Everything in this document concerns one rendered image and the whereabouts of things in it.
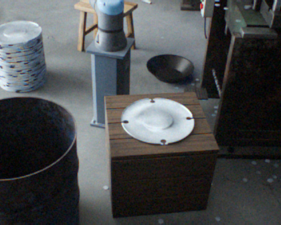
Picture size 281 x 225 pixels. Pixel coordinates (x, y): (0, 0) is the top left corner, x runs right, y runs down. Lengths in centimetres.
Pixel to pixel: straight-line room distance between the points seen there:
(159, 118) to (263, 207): 61
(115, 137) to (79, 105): 79
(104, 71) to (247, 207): 89
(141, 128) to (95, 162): 44
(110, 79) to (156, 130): 47
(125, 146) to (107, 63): 53
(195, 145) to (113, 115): 35
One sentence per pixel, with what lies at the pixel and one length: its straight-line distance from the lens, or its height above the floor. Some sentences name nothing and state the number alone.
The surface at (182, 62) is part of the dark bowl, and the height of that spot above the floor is 4.
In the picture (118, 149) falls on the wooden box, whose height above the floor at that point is 35.
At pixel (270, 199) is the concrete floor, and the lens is 186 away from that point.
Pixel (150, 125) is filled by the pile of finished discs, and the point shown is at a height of 36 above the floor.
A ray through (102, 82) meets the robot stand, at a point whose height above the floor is 28.
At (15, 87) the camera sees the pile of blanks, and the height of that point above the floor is 4.
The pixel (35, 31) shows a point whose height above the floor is 31.
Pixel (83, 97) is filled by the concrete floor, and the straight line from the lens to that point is 231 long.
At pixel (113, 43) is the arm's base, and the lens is 182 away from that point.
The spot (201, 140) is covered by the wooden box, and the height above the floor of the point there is 35.
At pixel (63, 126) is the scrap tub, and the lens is 149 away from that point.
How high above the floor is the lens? 133
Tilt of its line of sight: 38 degrees down
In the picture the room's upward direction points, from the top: 3 degrees clockwise
